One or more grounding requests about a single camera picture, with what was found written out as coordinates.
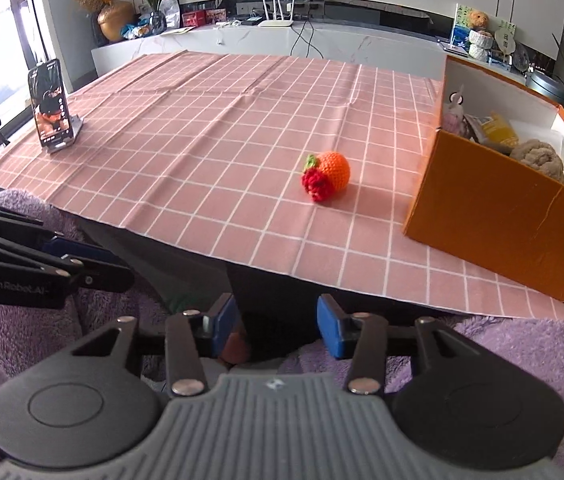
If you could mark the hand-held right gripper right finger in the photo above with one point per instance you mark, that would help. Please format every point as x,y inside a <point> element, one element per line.
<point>329,327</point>

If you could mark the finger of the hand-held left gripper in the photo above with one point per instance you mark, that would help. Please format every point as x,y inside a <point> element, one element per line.
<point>106,277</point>
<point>79,250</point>

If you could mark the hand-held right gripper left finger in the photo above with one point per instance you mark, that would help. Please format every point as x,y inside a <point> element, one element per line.
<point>224,325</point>

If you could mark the orange cardboard box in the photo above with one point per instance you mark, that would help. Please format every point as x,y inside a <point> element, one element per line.
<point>487,210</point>

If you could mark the pink white knitted pouch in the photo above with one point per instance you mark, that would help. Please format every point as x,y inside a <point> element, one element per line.
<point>453,120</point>

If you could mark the yellow packet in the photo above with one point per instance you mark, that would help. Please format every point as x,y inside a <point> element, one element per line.
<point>499,130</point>

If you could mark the grey phone stand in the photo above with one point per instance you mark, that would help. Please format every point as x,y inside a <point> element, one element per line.
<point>74,132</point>

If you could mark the black smartphone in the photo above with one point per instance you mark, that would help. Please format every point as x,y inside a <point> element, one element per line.
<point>50,102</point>

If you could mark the orange crocheted fruit with flower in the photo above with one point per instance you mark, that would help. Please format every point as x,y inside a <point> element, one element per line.
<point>334,170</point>

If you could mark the pink checkered tablecloth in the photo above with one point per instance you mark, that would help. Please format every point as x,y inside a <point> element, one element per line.
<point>211,135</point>

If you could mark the purple fleece clothing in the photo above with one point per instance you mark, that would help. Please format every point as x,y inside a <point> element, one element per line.
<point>512,355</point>

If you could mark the golden vase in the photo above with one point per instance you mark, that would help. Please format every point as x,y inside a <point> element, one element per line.
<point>115,22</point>

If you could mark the framed picture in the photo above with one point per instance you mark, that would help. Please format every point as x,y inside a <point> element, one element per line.
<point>171,5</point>

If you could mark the red gift boxes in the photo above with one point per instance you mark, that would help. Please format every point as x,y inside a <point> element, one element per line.
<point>201,17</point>

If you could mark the white marble console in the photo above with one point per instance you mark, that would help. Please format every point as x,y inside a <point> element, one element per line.
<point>362,45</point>

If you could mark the white router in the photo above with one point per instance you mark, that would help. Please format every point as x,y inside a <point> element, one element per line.
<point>277,21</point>

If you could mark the white crocheted pot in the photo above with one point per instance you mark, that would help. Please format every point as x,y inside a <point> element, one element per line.
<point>481,45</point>

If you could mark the grey trash can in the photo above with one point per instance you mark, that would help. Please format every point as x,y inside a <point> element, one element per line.
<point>544,87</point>

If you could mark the landscape painting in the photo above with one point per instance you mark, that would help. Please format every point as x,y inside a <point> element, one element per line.
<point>458,30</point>

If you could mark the round paper fan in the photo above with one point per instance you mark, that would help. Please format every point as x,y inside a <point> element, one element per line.
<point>504,40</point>

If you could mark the small tan plush bear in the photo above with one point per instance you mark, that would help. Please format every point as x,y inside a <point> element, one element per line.
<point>478,20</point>

